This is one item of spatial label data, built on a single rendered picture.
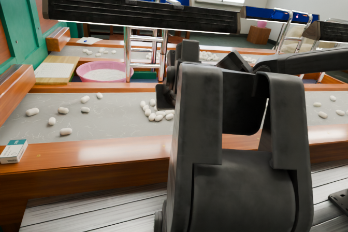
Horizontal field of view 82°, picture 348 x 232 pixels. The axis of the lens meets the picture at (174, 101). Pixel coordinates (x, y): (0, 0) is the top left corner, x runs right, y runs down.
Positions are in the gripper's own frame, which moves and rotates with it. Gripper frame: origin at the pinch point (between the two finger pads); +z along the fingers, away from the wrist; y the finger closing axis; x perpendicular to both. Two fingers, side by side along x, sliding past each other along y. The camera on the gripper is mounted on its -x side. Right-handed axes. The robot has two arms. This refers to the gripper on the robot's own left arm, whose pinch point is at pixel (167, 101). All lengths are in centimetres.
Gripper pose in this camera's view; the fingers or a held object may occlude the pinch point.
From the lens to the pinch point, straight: 61.9
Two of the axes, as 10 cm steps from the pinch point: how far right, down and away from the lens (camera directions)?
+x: 0.7, 9.8, -1.7
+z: -2.6, 1.8, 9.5
